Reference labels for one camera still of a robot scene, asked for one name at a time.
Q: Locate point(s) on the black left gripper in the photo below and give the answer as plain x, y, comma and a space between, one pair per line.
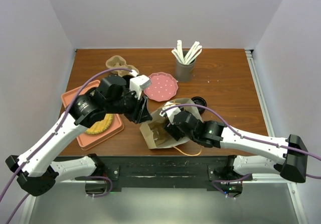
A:
145, 115

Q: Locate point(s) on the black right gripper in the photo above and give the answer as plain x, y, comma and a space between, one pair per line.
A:
172, 130

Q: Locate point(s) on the beige paper takeout bag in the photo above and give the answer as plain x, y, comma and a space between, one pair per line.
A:
171, 143

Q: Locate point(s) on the beige cardboard cup carrier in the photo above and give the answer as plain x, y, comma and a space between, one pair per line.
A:
160, 135

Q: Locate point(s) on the stack of black cups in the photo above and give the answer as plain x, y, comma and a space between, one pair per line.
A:
127, 78

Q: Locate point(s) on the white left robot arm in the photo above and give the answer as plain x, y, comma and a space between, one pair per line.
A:
36, 169

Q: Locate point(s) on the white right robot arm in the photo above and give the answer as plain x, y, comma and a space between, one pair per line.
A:
284, 156

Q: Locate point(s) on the pink polka dot plate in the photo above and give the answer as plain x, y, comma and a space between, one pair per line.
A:
163, 87

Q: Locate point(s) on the yellow green woven coaster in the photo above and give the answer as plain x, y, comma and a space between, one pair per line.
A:
100, 126

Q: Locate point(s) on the grey straw holder cup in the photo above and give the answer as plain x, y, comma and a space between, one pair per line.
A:
184, 73

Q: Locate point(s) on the salmon pink tray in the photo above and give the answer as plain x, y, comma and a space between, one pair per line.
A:
87, 141

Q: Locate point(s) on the white paper straw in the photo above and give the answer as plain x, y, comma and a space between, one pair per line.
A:
177, 56
180, 51
193, 52

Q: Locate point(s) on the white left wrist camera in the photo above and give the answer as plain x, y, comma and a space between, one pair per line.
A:
138, 83

